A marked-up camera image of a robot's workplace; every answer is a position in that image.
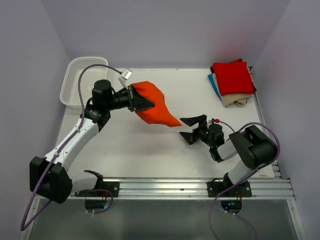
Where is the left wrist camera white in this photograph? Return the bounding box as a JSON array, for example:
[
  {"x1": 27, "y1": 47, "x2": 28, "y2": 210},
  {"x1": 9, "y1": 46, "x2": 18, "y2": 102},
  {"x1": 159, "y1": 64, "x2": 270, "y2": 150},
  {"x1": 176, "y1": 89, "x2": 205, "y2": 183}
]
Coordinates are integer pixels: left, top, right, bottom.
[{"x1": 118, "y1": 68, "x2": 133, "y2": 89}]

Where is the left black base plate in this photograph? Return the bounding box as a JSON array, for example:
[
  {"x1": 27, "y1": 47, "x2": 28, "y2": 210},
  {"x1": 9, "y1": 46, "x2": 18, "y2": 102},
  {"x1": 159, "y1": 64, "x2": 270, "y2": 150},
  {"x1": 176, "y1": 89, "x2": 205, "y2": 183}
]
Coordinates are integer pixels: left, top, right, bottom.
[{"x1": 74, "y1": 181, "x2": 120, "y2": 198}]

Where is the white plastic basket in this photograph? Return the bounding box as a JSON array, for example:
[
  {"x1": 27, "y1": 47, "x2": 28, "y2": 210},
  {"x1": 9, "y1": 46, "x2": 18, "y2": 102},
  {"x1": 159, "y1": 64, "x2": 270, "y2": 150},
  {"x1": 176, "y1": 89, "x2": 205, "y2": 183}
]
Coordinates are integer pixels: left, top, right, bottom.
[{"x1": 59, "y1": 56, "x2": 108, "y2": 109}]

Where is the orange t shirt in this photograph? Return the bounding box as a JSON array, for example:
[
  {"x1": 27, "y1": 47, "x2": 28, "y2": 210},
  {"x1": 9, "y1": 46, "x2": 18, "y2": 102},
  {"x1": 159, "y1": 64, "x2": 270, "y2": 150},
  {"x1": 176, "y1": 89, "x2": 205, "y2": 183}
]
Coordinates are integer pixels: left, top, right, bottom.
[{"x1": 131, "y1": 81, "x2": 182, "y2": 128}]

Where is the folded blue t shirt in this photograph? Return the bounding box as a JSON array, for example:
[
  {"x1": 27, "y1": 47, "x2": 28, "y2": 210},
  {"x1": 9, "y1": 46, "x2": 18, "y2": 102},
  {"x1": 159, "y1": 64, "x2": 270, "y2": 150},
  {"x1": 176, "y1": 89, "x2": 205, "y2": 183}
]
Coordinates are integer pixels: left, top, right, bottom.
[{"x1": 207, "y1": 73, "x2": 222, "y2": 100}]

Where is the folded dark red t shirt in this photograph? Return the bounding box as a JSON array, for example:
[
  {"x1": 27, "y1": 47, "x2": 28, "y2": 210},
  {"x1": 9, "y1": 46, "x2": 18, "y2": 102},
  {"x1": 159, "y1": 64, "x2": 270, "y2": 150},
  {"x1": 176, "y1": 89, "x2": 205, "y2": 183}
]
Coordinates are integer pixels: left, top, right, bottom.
[{"x1": 232, "y1": 58, "x2": 257, "y2": 94}]

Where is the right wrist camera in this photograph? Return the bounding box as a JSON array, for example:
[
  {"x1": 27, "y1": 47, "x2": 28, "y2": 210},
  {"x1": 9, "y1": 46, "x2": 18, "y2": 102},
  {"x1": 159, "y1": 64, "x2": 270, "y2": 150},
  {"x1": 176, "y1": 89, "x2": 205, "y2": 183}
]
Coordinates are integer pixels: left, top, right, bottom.
[{"x1": 207, "y1": 118, "x2": 220, "y2": 125}]

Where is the folded beige t shirt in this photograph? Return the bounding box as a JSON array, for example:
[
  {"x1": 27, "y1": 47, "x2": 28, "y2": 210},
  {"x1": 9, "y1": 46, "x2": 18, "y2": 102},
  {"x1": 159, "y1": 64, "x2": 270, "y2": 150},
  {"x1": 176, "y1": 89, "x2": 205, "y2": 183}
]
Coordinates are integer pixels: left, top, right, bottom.
[{"x1": 221, "y1": 93, "x2": 253, "y2": 107}]

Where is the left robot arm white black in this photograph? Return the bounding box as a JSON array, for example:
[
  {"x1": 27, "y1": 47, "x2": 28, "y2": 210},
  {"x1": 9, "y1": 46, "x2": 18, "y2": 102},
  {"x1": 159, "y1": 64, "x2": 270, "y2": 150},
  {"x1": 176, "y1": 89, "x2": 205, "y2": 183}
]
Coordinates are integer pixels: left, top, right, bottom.
[{"x1": 29, "y1": 79, "x2": 155, "y2": 204}]

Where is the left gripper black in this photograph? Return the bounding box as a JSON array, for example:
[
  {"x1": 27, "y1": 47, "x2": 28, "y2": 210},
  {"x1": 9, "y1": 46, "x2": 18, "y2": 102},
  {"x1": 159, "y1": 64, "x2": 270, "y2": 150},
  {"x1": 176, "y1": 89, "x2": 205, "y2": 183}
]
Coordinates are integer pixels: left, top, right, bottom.
[{"x1": 105, "y1": 84, "x2": 154, "y2": 112}]

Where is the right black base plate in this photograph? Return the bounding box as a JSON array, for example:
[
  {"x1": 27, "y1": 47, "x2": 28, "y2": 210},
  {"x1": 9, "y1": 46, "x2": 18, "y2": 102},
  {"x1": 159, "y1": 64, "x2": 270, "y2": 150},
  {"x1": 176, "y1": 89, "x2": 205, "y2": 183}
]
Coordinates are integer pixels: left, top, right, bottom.
[{"x1": 206, "y1": 178, "x2": 253, "y2": 198}]

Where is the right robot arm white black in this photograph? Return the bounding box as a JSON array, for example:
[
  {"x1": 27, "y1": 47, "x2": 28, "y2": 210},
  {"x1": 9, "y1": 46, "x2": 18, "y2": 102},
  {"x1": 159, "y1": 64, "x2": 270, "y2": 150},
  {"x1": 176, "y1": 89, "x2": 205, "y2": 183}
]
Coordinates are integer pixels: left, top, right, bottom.
[{"x1": 179, "y1": 114, "x2": 279, "y2": 197}]

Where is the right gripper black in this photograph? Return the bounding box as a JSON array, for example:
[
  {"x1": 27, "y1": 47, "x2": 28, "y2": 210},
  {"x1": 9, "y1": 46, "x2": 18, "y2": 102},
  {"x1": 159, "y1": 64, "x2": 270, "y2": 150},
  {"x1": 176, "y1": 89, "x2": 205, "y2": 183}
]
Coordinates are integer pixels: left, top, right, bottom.
[{"x1": 179, "y1": 114, "x2": 214, "y2": 148}]

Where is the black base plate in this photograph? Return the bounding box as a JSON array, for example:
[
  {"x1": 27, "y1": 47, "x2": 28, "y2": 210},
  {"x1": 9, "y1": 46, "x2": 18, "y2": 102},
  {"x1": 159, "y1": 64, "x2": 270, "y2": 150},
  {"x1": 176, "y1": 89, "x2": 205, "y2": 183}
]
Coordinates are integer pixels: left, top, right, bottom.
[
  {"x1": 74, "y1": 181, "x2": 120, "y2": 198},
  {"x1": 206, "y1": 178, "x2": 253, "y2": 198}
]

